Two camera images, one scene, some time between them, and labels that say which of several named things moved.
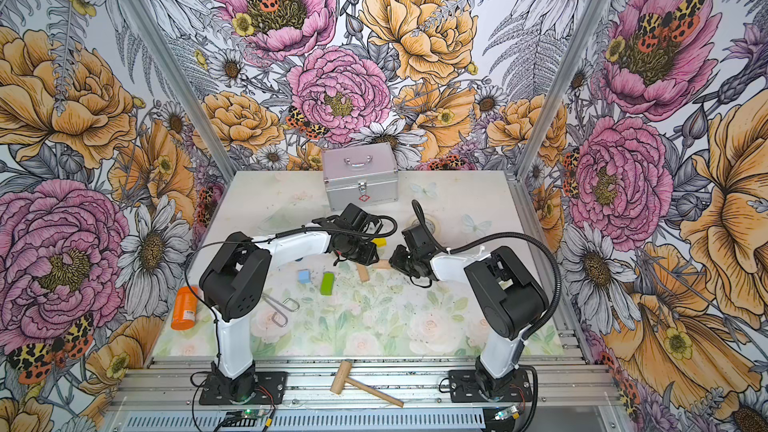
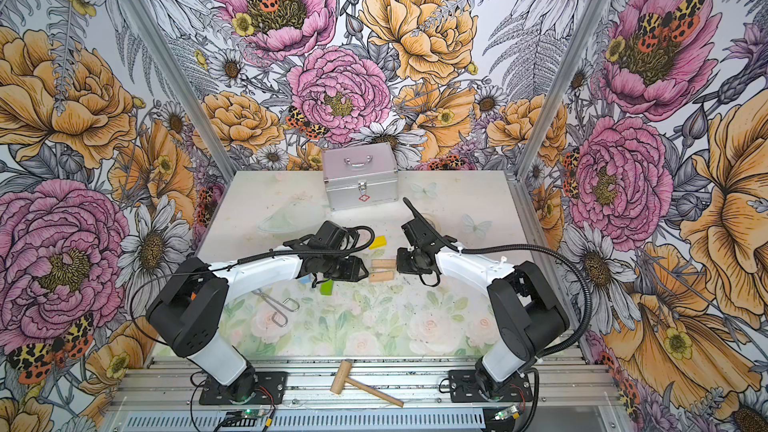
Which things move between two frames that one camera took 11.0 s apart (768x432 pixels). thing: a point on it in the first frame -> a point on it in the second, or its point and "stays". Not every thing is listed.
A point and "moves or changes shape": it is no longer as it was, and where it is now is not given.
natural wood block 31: [363, 275] moves or changes shape
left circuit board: [253, 413] stays
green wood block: [327, 285] stays
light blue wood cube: [304, 276] stays
